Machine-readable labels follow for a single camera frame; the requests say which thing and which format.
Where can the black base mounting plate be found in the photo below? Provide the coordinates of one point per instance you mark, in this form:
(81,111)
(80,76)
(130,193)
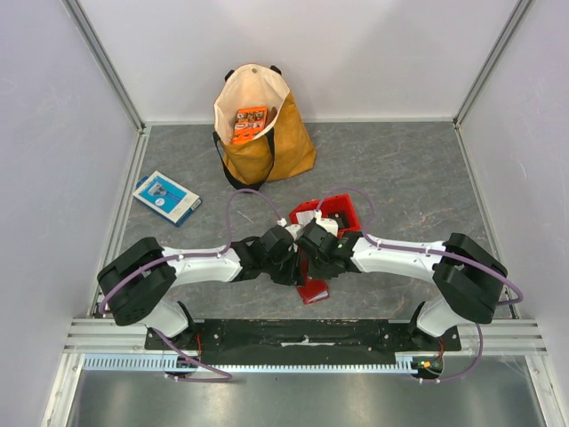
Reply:
(215,335)

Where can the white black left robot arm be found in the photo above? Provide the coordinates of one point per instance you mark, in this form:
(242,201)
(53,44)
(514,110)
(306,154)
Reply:
(135,283)

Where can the orange snack box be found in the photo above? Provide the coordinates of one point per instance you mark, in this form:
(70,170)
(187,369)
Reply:
(248,124)

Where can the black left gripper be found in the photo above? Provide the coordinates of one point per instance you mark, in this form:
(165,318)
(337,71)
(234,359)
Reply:
(293,277)

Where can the aluminium frame rail left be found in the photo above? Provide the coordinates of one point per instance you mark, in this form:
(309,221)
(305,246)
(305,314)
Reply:
(136,153)

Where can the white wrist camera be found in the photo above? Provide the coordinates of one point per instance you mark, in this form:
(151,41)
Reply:
(294,230)
(328,224)

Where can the white slotted cable duct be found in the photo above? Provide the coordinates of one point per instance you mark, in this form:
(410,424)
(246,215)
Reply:
(176,364)

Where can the red plastic bin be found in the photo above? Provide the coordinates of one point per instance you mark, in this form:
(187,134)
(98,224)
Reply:
(333,204)

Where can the mustard yellow tote bag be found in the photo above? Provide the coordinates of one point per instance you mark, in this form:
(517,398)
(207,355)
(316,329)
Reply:
(282,150)

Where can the white card stack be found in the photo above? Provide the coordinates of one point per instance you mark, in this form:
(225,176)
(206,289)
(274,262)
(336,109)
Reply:
(305,217)

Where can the aluminium frame rail right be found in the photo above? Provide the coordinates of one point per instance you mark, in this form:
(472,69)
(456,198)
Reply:
(491,128)

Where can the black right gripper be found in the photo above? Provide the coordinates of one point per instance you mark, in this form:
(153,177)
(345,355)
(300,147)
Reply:
(317,269)

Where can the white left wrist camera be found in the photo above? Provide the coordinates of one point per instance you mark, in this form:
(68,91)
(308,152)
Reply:
(294,230)

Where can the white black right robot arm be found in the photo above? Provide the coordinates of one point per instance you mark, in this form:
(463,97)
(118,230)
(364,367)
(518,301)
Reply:
(469,280)

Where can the aluminium front frame rail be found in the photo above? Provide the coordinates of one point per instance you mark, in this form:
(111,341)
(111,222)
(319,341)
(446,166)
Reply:
(504,337)

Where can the red leather card holder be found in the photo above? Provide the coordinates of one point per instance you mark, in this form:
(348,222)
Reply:
(311,290)

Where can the aluminium frame rail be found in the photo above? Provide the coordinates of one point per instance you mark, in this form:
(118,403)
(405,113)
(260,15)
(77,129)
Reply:
(491,128)
(136,153)
(504,337)

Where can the blue white razor package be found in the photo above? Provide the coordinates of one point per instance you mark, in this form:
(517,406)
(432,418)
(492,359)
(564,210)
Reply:
(166,197)

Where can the black cards in bin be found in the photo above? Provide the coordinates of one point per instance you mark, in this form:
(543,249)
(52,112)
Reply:
(342,220)

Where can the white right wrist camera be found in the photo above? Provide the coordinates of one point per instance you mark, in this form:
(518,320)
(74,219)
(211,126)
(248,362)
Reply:
(328,224)

